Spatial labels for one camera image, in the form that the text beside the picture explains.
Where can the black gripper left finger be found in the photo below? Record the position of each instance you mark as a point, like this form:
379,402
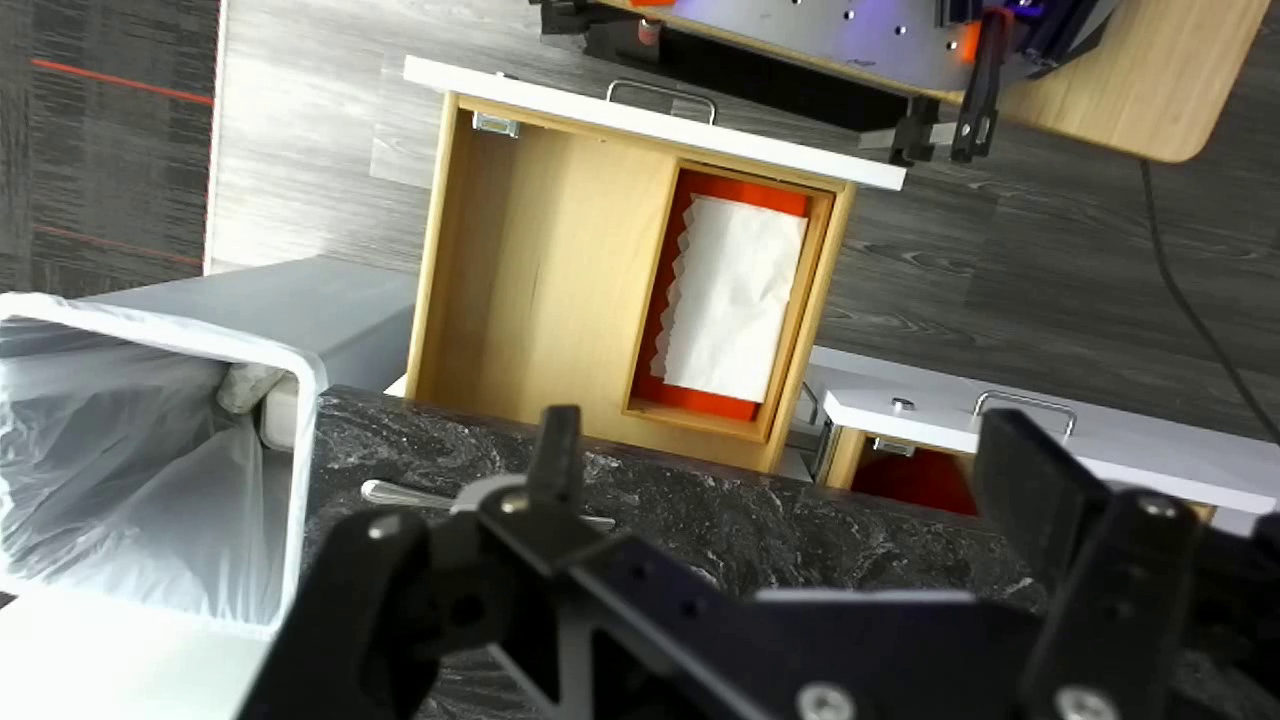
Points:
389,597

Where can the open wooden drawer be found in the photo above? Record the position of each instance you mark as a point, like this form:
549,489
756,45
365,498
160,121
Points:
540,254

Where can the white paper napkin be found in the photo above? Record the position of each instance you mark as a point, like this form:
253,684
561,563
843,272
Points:
730,295

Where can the white trash bin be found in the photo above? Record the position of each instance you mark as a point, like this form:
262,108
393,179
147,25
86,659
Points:
153,478

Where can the orange drawer liner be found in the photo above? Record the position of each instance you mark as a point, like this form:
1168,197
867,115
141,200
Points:
688,186

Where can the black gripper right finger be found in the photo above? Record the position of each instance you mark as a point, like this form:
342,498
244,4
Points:
1123,580

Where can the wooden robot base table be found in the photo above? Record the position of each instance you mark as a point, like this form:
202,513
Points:
1147,76

